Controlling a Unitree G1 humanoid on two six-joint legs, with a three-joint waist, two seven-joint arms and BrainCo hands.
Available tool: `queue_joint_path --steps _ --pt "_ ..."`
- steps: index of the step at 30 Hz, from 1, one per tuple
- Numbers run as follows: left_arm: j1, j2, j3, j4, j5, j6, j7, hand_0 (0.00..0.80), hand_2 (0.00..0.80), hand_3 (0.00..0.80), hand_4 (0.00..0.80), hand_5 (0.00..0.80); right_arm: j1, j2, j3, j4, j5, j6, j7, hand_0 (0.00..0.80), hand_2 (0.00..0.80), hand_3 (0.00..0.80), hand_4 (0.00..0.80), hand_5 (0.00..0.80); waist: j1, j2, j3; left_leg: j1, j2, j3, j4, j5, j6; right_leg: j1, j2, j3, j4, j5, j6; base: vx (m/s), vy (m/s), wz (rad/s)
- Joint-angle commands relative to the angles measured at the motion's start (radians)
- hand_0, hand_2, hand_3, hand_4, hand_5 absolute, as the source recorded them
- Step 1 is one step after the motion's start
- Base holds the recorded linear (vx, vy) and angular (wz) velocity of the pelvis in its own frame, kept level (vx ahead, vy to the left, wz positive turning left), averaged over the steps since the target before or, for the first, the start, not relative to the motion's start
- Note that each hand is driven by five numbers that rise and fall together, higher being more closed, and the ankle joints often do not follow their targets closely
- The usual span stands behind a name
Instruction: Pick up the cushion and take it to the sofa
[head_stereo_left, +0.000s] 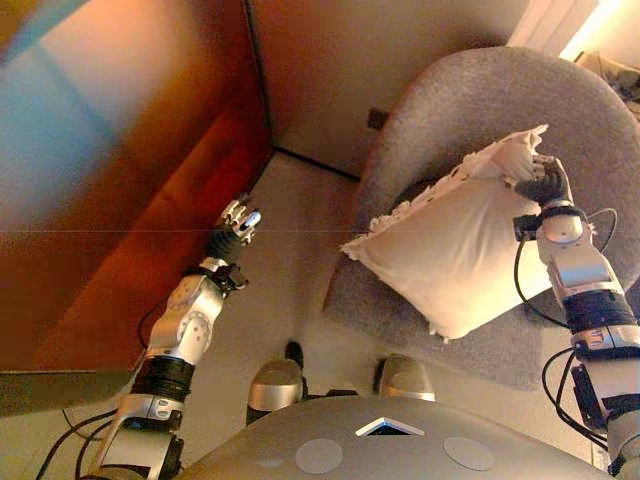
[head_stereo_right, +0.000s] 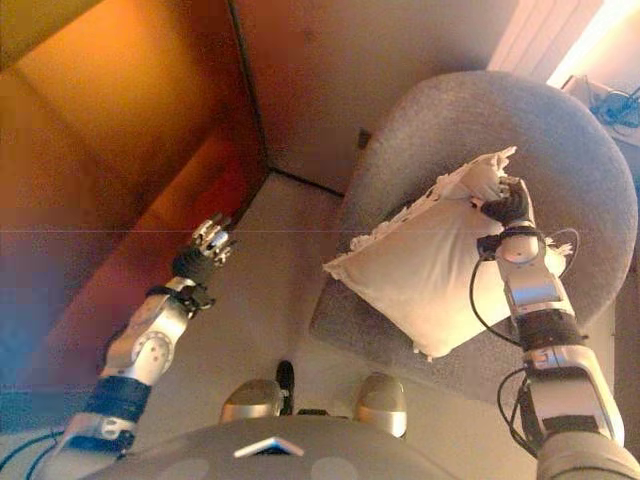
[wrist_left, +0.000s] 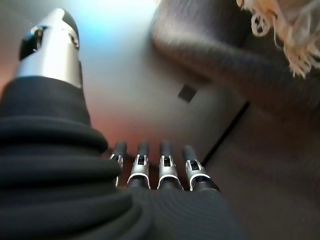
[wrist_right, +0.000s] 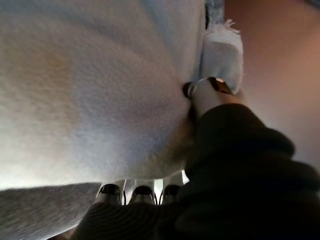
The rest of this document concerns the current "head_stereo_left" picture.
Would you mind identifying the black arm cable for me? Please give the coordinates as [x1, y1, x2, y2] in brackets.
[137, 299, 174, 351]
[514, 237, 571, 329]

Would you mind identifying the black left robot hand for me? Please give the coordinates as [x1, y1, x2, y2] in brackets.
[207, 192, 264, 266]

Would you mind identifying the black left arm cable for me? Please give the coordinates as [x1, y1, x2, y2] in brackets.
[137, 299, 174, 351]

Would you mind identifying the silver left robot leg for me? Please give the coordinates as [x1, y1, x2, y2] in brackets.
[244, 340, 307, 426]

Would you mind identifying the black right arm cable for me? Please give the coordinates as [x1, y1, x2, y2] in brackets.
[514, 237, 571, 329]

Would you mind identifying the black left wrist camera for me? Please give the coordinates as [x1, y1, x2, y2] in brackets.
[212, 264, 250, 297]

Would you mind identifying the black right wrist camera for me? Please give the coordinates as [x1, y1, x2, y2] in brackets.
[512, 213, 540, 242]

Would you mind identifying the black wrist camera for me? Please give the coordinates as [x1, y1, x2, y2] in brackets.
[212, 264, 250, 297]
[512, 213, 540, 242]

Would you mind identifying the cream fringed cushion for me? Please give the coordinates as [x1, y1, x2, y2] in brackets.
[339, 123, 556, 344]

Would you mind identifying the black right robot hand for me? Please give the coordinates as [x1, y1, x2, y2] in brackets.
[514, 154, 571, 206]

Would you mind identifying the silver robot leg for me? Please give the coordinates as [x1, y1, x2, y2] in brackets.
[372, 353, 436, 402]
[244, 340, 307, 426]

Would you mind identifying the grey robot torso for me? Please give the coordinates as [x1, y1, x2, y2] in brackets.
[177, 394, 609, 480]

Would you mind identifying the grey fabric armchair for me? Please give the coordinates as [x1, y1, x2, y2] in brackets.
[322, 46, 640, 394]

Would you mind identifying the silver right robot leg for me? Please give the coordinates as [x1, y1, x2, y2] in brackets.
[372, 353, 436, 402]

